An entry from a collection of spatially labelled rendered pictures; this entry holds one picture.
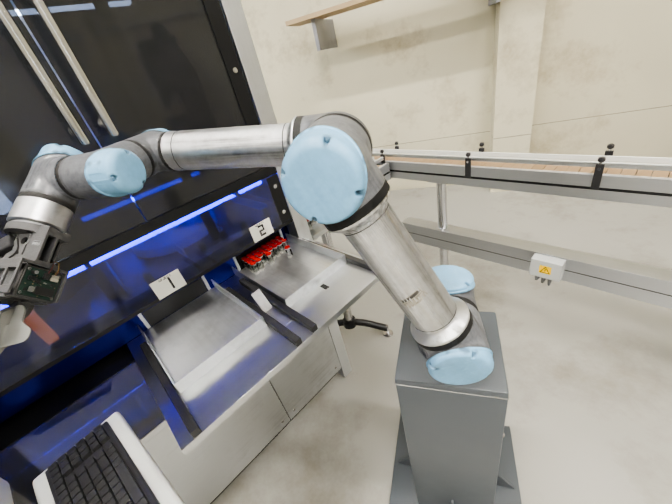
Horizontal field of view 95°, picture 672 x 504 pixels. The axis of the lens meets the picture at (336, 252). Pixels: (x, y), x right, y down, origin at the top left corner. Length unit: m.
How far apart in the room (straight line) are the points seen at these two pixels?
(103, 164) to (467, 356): 0.66
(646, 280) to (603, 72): 2.38
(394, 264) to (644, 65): 3.45
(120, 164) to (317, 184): 0.34
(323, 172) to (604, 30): 3.37
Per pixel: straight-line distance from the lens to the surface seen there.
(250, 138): 0.60
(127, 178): 0.62
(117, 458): 0.97
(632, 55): 3.75
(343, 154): 0.39
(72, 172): 0.66
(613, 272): 1.63
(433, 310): 0.55
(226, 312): 1.04
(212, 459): 1.52
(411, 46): 3.47
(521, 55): 3.24
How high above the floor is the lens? 1.47
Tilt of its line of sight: 32 degrees down
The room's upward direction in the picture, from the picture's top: 15 degrees counter-clockwise
